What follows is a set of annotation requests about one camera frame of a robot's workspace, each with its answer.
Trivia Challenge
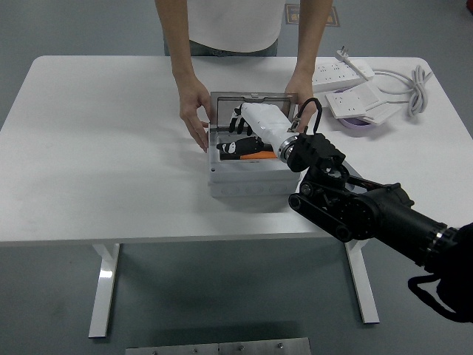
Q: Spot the person's left hand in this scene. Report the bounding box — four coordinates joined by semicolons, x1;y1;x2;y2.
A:
283;72;319;132

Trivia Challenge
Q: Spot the person's right hand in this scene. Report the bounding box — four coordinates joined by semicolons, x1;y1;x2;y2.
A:
179;77;212;153

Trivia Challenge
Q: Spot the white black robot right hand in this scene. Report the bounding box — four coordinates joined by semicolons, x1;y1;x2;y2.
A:
216;102;296;156

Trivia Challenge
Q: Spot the transparent hinged box lid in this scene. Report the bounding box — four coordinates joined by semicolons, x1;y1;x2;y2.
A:
209;91;299;130

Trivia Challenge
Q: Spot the orange cylinder battery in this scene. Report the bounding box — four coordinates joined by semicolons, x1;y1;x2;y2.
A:
239;150;278;160

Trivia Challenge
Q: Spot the grey plastic electrical box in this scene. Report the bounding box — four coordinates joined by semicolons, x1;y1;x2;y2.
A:
208;121;301;199

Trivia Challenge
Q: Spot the long white power strip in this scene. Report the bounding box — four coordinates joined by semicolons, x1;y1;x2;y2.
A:
312;61;375;93

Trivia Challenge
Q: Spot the white socket panel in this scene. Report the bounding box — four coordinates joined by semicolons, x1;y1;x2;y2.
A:
324;81;385;119

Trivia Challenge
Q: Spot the white power plug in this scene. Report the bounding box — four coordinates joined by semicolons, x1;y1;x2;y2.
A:
334;46;355;66

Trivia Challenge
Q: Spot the purple round roll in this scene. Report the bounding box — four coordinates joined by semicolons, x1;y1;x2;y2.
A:
333;88;378;138

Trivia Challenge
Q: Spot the brown floor sign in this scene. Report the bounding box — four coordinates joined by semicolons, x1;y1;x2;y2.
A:
284;3;341;27

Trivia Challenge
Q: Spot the person's torso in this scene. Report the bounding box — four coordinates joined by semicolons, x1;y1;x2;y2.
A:
164;0;285;58

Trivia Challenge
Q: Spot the white table leg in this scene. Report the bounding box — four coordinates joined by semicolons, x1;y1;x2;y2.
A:
88;243;121;338
343;240;381;325

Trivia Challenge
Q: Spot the grey metal plate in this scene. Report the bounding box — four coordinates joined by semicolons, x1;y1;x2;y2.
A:
125;337;311;355

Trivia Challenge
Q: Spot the white power cable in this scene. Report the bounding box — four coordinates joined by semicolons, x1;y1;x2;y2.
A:
371;64;434;119

